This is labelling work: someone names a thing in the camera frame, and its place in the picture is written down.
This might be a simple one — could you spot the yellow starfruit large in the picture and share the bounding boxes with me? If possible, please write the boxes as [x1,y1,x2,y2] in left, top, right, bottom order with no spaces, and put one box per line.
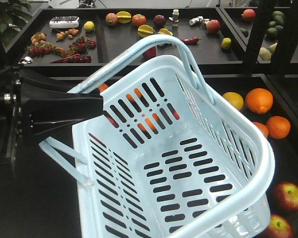
[138,24,155,38]

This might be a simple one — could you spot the white electronic scale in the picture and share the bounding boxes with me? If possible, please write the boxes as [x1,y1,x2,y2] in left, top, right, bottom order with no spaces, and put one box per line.
[49,16,80,29]

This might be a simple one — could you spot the small orange far right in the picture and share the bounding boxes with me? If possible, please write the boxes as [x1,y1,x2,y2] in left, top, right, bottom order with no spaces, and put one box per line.
[266,116,291,139]

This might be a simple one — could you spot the small orange centre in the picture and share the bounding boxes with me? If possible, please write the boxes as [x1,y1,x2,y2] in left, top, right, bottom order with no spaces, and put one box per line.
[137,113,158,134]

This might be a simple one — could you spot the light blue plastic basket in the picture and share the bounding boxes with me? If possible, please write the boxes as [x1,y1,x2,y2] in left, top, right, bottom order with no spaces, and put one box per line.
[40,35,275,238]

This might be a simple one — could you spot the pink red apple centre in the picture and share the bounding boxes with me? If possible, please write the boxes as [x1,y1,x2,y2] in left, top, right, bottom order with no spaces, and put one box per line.
[168,104,180,120]

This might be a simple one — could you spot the red apple front right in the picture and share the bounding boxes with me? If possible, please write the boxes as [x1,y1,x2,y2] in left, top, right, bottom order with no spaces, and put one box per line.
[258,214,294,238]

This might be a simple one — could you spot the yellow citrus right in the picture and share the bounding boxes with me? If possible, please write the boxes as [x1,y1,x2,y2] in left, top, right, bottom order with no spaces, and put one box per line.
[222,92,244,111]

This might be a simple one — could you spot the small orange right front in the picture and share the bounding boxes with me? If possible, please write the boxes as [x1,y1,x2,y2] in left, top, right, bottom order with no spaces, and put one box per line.
[252,121,269,138]

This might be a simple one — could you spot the black shelf post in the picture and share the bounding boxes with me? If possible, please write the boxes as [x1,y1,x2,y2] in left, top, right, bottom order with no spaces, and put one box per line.
[242,0,277,75]

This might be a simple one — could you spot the pink red apple left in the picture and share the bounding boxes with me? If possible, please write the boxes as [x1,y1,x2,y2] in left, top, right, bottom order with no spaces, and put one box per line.
[103,111,119,128]

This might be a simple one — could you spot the black upper produce tray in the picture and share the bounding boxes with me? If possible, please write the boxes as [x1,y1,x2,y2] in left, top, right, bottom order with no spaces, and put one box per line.
[6,7,246,76]

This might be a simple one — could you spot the red chili pepper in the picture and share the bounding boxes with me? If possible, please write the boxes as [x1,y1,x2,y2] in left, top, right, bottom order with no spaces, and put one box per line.
[181,37,200,45]

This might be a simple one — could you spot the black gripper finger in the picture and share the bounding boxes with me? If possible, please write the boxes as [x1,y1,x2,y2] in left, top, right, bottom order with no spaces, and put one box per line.
[19,69,77,99]
[21,93,103,144]

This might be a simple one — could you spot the red bell pepper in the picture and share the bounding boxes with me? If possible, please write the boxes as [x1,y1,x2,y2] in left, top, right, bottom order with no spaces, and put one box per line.
[143,47,156,60]

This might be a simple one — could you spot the orange back left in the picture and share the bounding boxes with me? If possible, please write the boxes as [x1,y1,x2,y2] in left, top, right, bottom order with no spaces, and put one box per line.
[98,83,109,93]

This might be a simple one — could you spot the small orange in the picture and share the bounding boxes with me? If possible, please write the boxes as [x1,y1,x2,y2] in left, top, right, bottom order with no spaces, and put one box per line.
[137,113,158,134]
[266,116,291,139]
[252,121,269,138]

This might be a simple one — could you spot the red apple front middle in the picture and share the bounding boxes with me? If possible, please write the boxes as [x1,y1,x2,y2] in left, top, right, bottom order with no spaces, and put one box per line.
[271,181,298,214]

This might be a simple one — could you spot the large orange far right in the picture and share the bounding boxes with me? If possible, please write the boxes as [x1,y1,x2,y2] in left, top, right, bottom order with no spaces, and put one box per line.
[245,88,273,114]

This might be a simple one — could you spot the dark purple plum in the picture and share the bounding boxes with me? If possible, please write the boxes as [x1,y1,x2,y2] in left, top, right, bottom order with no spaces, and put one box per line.
[153,14,166,28]

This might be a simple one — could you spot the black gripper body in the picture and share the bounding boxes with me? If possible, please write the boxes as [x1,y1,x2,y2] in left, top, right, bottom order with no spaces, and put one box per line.
[0,66,23,166]

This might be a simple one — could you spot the potted green plant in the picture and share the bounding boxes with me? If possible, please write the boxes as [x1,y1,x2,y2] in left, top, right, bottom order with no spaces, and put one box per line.
[0,0,32,47]

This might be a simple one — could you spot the pink red apple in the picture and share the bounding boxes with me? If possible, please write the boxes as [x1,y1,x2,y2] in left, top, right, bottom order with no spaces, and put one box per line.
[168,104,180,120]
[103,111,119,128]

